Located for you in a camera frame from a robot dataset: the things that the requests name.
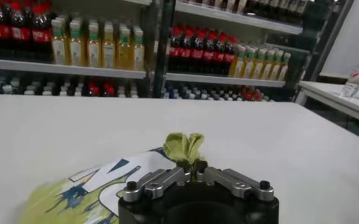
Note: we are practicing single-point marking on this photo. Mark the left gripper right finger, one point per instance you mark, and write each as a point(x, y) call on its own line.
point(234, 182)

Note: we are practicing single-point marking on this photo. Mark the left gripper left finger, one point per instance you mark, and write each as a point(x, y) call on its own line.
point(161, 182)

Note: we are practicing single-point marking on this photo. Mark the yellow-green printed t-shirt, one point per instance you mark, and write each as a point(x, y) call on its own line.
point(182, 147)

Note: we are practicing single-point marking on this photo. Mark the yellow tea bottle green label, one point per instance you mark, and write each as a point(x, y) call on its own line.
point(109, 50)
point(259, 65)
point(123, 51)
point(94, 48)
point(277, 67)
point(238, 64)
point(268, 66)
point(59, 45)
point(249, 64)
point(76, 47)
point(138, 53)
point(285, 68)

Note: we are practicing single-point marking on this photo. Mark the white side table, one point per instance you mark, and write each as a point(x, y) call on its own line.
point(328, 94)

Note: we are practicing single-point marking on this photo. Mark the clear plastic water bottle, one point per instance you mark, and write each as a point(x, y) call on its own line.
point(354, 80)

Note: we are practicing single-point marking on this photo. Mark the glass beverage display cabinet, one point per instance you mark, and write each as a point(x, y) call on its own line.
point(319, 45)
point(90, 7)

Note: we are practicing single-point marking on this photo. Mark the black cabinet centre post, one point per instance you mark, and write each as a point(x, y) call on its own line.
point(161, 45)

